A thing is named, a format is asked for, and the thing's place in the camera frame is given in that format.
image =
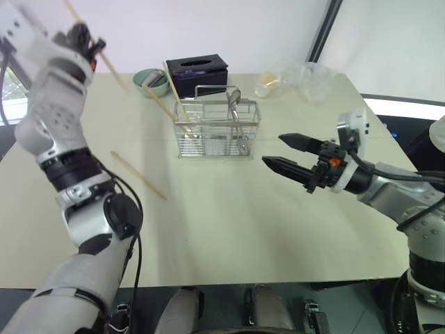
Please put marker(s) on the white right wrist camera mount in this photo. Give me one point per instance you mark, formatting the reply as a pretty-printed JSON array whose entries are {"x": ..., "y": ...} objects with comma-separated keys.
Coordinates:
[{"x": 358, "y": 121}]

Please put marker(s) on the grey object in bowl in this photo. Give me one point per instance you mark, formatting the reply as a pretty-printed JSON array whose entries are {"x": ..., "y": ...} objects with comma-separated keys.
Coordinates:
[{"x": 154, "y": 79}]

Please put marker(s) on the grey rounded robot leg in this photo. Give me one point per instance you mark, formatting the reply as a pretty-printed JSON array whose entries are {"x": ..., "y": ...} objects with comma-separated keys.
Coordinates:
[
  {"x": 179, "y": 313},
  {"x": 269, "y": 309}
]

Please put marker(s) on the green bowl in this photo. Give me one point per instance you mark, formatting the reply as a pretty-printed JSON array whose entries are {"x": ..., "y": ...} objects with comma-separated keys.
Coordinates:
[{"x": 140, "y": 83}]

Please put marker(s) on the white robot torso shell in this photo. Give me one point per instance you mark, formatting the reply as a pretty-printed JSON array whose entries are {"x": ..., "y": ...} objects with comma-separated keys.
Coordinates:
[{"x": 438, "y": 134}]

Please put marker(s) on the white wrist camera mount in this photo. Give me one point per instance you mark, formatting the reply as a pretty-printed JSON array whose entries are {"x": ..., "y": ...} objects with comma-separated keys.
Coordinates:
[
  {"x": 21, "y": 28},
  {"x": 358, "y": 121}
]

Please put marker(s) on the dark window frame post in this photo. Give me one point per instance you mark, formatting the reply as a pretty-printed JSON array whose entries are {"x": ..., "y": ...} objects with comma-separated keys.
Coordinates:
[{"x": 321, "y": 31}]

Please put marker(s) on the clear plastic bag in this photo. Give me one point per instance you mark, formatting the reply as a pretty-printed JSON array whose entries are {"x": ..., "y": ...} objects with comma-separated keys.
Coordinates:
[{"x": 309, "y": 81}]

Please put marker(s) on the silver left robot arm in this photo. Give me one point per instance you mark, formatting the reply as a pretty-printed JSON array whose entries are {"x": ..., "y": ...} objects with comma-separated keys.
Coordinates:
[{"x": 52, "y": 115}]

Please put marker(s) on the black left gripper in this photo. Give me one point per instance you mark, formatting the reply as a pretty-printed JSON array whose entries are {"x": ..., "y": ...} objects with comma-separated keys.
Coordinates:
[{"x": 64, "y": 38}]

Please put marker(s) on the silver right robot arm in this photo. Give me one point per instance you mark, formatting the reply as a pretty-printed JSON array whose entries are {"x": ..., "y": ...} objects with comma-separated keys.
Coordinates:
[{"x": 393, "y": 189}]

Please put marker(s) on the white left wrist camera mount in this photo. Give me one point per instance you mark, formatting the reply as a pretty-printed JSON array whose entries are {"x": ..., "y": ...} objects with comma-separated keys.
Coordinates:
[{"x": 21, "y": 28}]

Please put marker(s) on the metal spoon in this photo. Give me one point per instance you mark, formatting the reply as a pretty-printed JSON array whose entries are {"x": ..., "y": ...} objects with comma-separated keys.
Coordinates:
[{"x": 236, "y": 95}]

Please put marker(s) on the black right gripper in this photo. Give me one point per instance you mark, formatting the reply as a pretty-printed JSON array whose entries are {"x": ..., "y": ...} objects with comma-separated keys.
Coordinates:
[{"x": 328, "y": 163}]

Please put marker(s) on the wooden chopstick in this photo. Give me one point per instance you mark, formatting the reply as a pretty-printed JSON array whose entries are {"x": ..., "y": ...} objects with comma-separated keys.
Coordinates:
[
  {"x": 175, "y": 93},
  {"x": 158, "y": 101},
  {"x": 139, "y": 175},
  {"x": 114, "y": 73}
]

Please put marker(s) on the black tissue box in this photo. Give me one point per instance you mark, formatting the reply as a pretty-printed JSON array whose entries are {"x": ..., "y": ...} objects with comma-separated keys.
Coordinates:
[{"x": 194, "y": 78}]

